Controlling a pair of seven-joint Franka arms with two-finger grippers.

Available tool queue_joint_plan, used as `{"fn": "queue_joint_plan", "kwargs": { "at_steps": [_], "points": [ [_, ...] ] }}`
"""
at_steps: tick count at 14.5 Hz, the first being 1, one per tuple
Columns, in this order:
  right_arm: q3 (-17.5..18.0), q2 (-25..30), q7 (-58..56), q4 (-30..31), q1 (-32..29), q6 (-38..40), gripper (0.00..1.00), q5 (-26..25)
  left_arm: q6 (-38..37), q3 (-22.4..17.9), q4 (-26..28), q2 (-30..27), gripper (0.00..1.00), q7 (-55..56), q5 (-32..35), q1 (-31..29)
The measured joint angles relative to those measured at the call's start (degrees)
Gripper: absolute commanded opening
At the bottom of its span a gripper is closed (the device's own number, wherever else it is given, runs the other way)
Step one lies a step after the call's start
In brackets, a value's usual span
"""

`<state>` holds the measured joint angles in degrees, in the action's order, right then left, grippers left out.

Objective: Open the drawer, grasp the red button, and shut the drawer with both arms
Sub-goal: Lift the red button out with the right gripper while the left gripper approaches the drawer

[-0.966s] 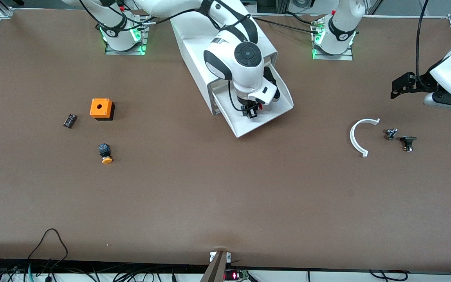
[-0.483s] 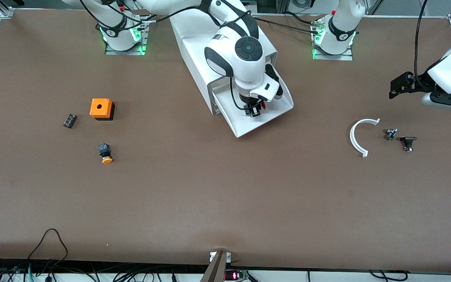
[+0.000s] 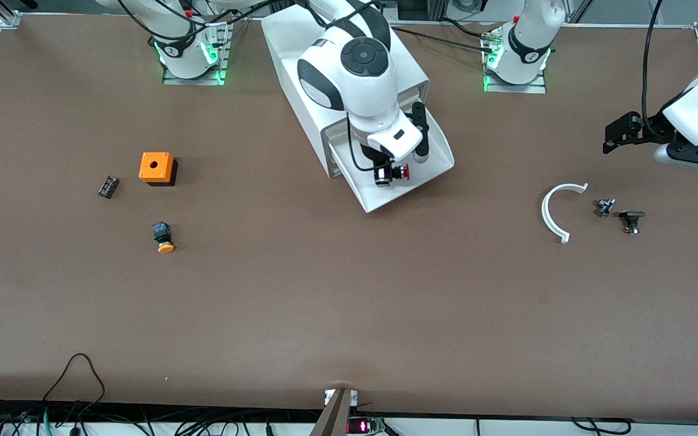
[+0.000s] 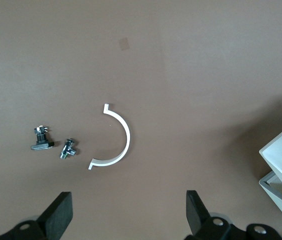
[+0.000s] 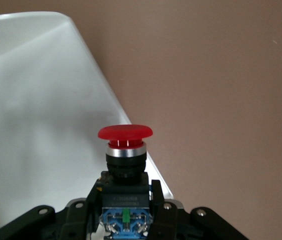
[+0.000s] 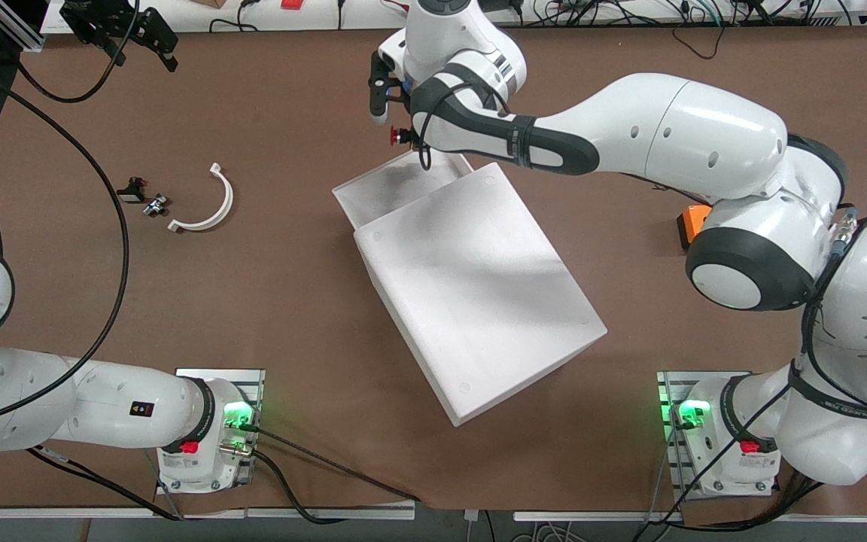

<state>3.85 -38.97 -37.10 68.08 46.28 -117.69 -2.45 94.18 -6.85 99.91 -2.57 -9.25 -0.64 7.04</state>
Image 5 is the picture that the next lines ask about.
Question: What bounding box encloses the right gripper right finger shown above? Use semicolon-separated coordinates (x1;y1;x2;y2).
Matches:
150;179;180;240

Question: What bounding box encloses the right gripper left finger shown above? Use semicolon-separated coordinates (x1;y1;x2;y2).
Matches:
62;177;105;240

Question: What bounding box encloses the red mushroom push button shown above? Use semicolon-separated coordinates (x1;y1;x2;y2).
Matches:
97;124;155;240

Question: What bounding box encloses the white drawer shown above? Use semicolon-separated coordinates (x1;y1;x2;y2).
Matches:
0;10;175;219

